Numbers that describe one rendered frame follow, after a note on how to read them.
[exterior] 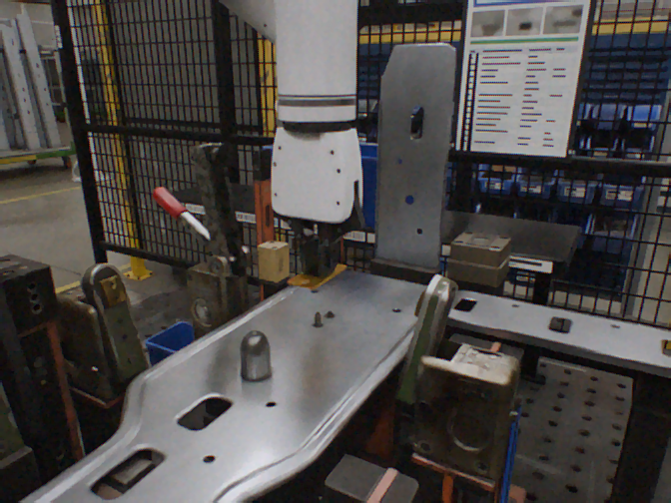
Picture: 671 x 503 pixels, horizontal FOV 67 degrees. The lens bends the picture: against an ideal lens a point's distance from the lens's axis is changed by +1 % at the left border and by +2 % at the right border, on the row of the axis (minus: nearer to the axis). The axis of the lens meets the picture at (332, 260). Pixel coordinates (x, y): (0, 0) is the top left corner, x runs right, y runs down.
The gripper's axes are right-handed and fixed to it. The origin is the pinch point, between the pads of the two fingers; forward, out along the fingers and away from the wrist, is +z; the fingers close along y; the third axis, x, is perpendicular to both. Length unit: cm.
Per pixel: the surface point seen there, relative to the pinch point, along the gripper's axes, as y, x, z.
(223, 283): -13.3, -2.6, 5.5
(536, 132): 15, 54, -10
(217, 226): -14.1, -1.9, -2.2
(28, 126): -691, 369, 50
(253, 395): 2.3, -16.3, 9.2
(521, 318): 22.0, 14.5, 9.3
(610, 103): 20, 193, -9
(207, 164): -15.0, -1.8, -10.1
